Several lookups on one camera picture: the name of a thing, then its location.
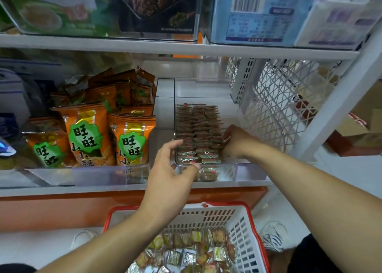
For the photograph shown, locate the person's right hand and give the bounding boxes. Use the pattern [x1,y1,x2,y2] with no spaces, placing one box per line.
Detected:
[222,124,263,160]

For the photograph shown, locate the person's left hand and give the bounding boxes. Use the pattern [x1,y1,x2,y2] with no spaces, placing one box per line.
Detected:
[138,140,203,223]

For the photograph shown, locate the row of small snack packets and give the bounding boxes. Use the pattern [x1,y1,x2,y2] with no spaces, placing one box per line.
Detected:
[175,104,226,182]

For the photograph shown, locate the pile of small snack packets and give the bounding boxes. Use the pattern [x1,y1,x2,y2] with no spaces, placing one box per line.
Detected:
[127,227,238,273]

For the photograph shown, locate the white basket with red rim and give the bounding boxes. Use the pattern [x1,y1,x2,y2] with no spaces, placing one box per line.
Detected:
[103,201,271,273]

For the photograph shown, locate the white metal shelf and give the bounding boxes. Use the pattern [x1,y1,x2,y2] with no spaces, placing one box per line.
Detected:
[0,0,382,198]

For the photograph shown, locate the person's right forearm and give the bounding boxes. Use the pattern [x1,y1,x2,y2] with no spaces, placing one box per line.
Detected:
[251,141,382,273]

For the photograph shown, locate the person's left forearm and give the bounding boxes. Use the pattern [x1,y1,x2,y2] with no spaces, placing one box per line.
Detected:
[36,210,168,273]

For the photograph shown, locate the clear plastic shelf front guard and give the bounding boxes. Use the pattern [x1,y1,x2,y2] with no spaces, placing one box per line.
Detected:
[0,164,150,188]

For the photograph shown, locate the person's left shoe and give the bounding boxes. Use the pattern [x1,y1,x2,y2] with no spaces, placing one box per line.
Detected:
[68,228,99,250]

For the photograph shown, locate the person's shoe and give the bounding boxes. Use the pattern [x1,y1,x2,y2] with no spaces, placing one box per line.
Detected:
[259,221,288,253]
[68,228,99,250]

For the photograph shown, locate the person's right shoe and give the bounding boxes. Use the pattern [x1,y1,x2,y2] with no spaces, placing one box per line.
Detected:
[259,221,288,253]

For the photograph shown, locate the orange shelf base panel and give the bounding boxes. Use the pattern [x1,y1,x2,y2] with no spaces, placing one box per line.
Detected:
[0,186,268,232]

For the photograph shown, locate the person's black shorts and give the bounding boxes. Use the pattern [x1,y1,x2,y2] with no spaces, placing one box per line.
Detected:
[0,233,344,273]

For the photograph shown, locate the white perforated side panel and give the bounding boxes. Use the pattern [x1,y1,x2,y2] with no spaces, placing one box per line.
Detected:
[226,56,353,152]

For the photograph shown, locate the group of orange snack bags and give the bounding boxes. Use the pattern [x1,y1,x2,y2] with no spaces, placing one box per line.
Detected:
[23,68,158,168]

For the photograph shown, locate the brown cardboard box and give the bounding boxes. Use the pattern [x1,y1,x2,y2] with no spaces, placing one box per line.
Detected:
[327,79,382,157]

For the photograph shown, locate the blue product box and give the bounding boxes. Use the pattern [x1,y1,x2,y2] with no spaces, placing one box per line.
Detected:
[210,0,314,46]

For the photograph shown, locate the black product box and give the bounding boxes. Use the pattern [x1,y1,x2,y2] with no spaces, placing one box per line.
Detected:
[107,0,204,42]

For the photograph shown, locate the blue white snack bag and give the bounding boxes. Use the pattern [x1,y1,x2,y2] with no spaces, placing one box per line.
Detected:
[0,137,18,157]

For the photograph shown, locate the green white product box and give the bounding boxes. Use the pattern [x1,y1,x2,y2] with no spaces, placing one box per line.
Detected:
[0,0,117,38]

